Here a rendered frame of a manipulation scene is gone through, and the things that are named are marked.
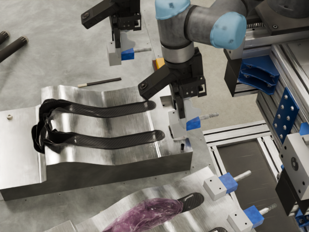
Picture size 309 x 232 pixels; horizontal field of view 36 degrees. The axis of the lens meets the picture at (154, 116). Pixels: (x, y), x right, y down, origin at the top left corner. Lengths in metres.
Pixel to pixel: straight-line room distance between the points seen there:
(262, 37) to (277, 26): 0.07
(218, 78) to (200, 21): 1.71
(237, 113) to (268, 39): 1.10
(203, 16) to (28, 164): 0.60
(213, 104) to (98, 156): 1.40
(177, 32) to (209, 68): 1.72
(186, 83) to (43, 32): 0.74
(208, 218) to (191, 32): 0.46
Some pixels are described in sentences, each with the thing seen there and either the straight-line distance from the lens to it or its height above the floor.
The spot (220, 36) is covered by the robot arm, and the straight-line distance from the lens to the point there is 0.96.
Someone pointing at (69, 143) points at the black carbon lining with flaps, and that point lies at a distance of 1.23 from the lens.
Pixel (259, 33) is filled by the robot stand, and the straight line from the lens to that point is 1.44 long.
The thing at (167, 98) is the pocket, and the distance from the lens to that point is 1.36.
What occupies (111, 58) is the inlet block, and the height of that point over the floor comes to 0.94.
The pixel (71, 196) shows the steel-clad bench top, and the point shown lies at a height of 0.80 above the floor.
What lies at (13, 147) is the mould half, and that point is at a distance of 1.32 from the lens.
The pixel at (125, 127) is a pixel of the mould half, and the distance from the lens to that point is 1.28.
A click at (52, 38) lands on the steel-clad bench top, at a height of 0.80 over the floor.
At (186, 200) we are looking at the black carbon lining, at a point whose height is 0.85.
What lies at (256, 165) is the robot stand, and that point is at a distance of 2.08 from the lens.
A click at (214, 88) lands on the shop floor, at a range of 2.61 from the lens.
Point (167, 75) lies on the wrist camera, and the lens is 1.10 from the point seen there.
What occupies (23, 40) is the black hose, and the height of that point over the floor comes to 0.83.
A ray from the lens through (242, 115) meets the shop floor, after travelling 2.51.
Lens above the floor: 1.89
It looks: 50 degrees down
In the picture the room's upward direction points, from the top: 2 degrees clockwise
